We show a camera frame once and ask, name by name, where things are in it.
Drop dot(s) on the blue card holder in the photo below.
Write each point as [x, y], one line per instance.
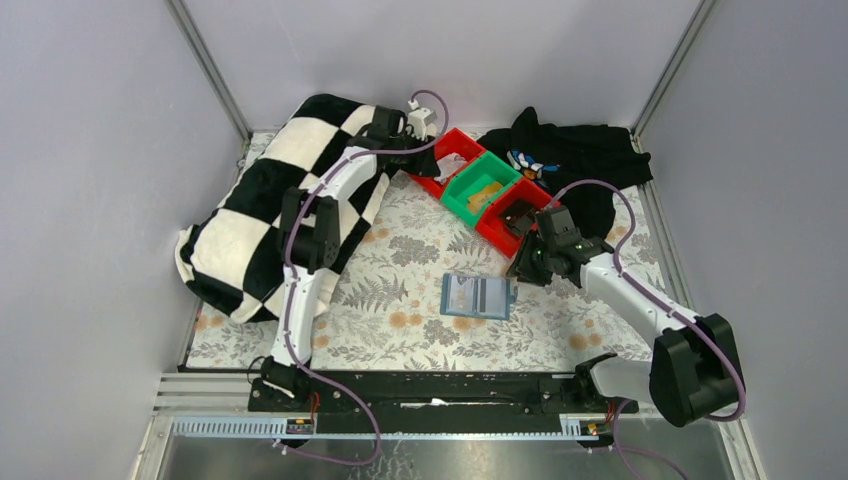
[483, 297]

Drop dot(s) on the green plastic bin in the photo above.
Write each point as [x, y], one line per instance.
[483, 171]

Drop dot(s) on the floral patterned table mat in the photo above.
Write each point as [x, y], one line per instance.
[385, 311]

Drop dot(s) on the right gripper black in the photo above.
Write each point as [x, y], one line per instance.
[536, 229]

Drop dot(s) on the black cloth garment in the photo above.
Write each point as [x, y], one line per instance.
[595, 152]

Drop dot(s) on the yellow item in green bin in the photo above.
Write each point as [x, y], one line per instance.
[478, 201]

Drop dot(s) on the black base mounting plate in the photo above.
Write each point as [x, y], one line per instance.
[404, 395]

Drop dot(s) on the far red plastic bin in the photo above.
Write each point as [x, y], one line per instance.
[453, 152]

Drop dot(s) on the near red plastic bin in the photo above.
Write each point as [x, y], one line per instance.
[491, 227]

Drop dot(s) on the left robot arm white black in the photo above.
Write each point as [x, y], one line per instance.
[311, 236]

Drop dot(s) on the perforated metal rail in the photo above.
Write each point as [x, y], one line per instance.
[557, 427]

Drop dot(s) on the black object in bin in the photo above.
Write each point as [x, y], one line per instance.
[519, 218]

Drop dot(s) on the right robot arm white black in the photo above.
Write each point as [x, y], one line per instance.
[694, 369]

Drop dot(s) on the black white checkered pillow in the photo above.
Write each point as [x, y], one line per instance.
[233, 261]

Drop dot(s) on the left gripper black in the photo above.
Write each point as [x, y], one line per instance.
[411, 153]

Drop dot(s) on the small colourful toy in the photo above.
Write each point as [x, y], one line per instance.
[529, 167]

